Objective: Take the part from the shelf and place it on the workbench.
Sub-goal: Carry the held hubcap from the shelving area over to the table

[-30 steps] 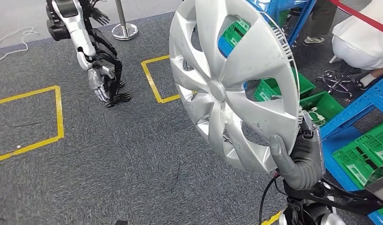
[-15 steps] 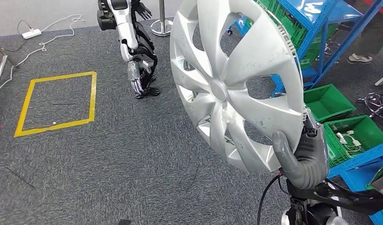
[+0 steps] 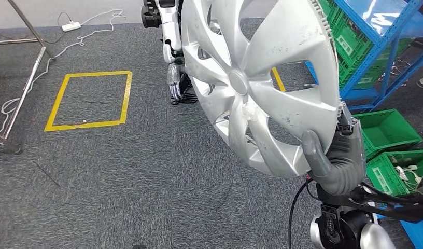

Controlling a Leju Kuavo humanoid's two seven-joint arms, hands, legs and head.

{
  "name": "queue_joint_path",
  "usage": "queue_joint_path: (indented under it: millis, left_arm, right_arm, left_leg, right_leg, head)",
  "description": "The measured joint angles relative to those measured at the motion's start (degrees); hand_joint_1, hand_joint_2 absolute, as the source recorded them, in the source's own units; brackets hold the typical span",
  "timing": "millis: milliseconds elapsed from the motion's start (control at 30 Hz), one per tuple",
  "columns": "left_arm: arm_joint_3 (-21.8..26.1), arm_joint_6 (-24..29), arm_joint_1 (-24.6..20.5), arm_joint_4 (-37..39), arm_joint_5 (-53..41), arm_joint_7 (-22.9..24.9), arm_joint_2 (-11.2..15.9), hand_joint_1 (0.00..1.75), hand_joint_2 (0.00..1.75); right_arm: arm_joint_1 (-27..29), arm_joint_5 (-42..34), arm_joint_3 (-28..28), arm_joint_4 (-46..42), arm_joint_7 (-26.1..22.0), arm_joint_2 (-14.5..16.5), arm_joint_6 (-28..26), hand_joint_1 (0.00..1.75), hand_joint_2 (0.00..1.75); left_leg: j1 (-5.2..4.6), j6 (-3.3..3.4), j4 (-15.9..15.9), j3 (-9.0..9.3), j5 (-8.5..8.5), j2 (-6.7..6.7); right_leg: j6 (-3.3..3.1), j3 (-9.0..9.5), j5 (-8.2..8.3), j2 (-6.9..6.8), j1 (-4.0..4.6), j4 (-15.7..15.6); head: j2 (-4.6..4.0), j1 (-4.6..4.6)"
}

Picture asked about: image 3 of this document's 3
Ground white humanoid robot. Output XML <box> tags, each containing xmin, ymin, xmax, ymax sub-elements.
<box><xmin>141</xmin><ymin>0</ymin><xmax>199</xmax><ymax>105</ymax></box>

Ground small white plastic parts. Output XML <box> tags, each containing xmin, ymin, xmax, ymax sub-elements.
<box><xmin>390</xmin><ymin>156</ymin><xmax>423</xmax><ymax>191</ymax></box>

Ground steel table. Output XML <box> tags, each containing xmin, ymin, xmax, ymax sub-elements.
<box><xmin>0</xmin><ymin>0</ymin><xmax>56</xmax><ymax>154</ymax></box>

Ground silver plastic wheel hubcap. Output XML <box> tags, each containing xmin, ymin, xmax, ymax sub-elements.
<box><xmin>181</xmin><ymin>0</ymin><xmax>341</xmax><ymax>178</ymax></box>

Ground chrome stool base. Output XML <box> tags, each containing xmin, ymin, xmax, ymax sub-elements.
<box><xmin>378</xmin><ymin>57</ymin><xmax>412</xmax><ymax>87</ymax></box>

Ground empty green plastic crate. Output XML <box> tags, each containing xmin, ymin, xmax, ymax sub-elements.
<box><xmin>352</xmin><ymin>108</ymin><xmax>423</xmax><ymax>161</ymax></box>

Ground white power strip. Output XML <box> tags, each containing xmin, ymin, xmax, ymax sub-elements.
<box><xmin>62</xmin><ymin>21</ymin><xmax>82</xmax><ymax>33</ymax></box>

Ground yellow floor tape square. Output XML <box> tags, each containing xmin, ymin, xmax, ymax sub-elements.
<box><xmin>271</xmin><ymin>67</ymin><xmax>287</xmax><ymax>93</ymax></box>
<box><xmin>44</xmin><ymin>70</ymin><xmax>133</xmax><ymax>132</ymax></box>

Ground green crate with parts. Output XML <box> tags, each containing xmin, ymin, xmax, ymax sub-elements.
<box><xmin>366</xmin><ymin>149</ymin><xmax>423</xmax><ymax>197</ymax></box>

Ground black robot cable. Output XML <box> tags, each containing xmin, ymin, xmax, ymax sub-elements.
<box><xmin>287</xmin><ymin>178</ymin><xmax>314</xmax><ymax>249</ymax></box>

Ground white floor cable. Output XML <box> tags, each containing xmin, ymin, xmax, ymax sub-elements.
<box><xmin>0</xmin><ymin>9</ymin><xmax>126</xmax><ymax>138</ymax></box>

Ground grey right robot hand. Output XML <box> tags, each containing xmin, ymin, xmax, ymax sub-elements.
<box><xmin>302</xmin><ymin>101</ymin><xmax>366</xmax><ymax>197</ymax></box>

